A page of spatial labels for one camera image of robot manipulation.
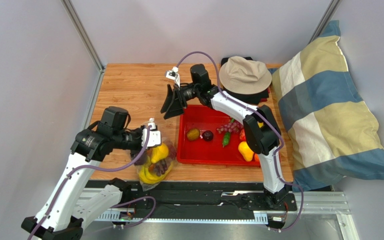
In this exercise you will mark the aluminium base frame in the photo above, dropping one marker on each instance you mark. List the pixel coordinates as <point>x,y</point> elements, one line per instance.
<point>323,215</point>

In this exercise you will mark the dark purple plum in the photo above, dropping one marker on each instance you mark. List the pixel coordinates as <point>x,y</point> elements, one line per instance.
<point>207,135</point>

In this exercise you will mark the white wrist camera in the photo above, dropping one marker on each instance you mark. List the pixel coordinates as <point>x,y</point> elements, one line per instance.
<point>151,136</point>
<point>173,75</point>

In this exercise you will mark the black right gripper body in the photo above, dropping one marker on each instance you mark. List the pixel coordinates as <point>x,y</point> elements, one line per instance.
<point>180,99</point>

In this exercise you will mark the clear dotted zip top bag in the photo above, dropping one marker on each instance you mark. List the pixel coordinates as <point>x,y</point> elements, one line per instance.
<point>146,187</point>

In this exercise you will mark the yellow banana bunch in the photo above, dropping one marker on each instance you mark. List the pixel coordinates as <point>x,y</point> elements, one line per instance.
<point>153,173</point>

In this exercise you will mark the small green pepper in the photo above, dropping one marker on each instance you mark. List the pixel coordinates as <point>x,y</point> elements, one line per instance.
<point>226,139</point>

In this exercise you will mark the right aluminium frame post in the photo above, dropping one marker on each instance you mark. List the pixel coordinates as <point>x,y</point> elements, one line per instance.
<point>325,19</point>

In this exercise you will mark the brown kiwi fruit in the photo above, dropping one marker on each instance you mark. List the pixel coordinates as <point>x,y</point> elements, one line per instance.
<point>193,134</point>

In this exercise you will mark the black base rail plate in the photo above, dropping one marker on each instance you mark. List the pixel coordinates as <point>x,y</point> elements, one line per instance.
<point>212,201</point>

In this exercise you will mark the dark purple grape bunch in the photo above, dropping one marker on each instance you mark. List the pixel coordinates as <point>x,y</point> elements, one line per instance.
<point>172,154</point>

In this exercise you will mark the beige bucket hat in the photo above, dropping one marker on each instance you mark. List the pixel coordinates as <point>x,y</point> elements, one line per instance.
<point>245,76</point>

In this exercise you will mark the red plastic tray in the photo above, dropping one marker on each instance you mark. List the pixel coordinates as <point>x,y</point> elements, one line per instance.
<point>201,152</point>

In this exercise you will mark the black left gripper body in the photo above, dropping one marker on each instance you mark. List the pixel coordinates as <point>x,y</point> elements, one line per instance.
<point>128,140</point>

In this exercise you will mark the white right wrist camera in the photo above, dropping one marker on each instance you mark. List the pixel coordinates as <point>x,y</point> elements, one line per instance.
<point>173,75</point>

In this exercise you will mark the blue yellow striped pillow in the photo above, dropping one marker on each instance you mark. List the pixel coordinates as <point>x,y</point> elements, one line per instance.
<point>333,132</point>

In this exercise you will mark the left aluminium frame post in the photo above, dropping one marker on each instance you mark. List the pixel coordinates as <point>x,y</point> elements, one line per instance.
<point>76,20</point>

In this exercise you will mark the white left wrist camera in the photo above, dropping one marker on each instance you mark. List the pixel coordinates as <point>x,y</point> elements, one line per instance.
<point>151,136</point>

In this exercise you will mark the light purple grape bunch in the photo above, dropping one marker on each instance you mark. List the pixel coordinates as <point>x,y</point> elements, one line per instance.
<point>230,127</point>

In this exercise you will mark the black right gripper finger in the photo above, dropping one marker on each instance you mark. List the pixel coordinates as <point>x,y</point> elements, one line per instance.
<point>173,109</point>
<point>171,95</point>

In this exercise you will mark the yellow lemon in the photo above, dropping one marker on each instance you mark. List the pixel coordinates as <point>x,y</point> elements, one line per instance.
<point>159,153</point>

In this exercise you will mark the orange fruit front right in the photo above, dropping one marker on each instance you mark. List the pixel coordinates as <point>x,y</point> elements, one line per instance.
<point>256,157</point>

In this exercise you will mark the yellow pear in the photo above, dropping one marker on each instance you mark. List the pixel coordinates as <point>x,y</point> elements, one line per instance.
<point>245,151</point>

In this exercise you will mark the red strawberry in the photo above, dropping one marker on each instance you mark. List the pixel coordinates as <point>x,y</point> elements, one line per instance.
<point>242,136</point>

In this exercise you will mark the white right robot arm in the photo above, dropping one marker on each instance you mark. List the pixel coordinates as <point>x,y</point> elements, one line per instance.
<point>262,133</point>

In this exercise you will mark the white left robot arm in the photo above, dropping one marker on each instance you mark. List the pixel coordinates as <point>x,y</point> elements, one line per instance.
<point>61,218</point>

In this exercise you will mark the aluminium frame post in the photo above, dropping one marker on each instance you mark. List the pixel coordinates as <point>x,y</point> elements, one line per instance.
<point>76,20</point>
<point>325,19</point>

